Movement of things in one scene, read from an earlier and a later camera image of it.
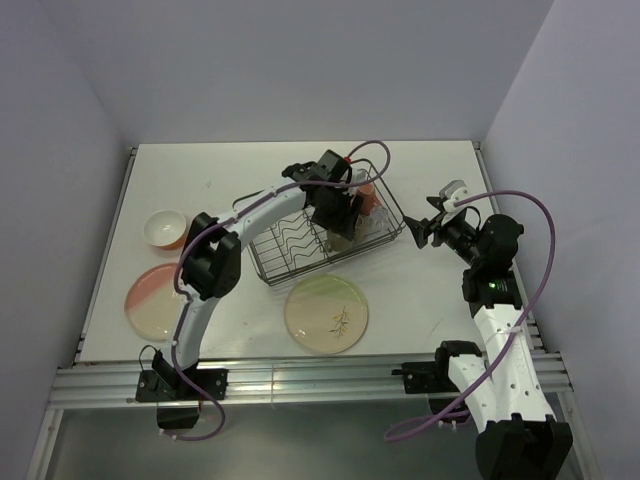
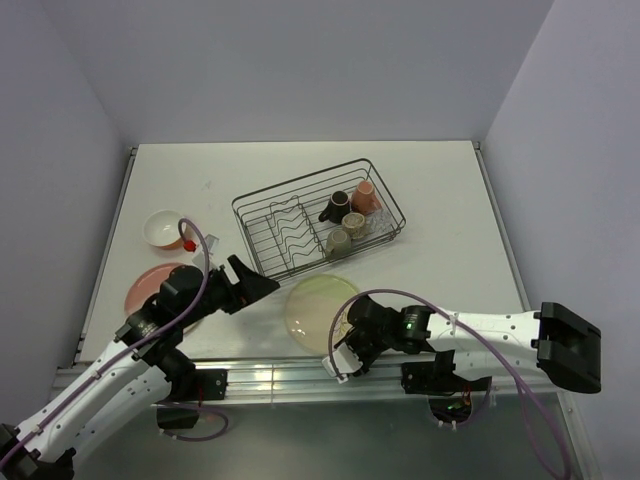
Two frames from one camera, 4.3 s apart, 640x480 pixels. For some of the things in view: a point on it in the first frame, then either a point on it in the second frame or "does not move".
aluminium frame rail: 274,379 does not move
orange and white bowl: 165,228 does not move
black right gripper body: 459,235 -> 367,347
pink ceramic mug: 368,198 does not move
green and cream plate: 326,313 does not move
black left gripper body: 332,211 -> 220,293
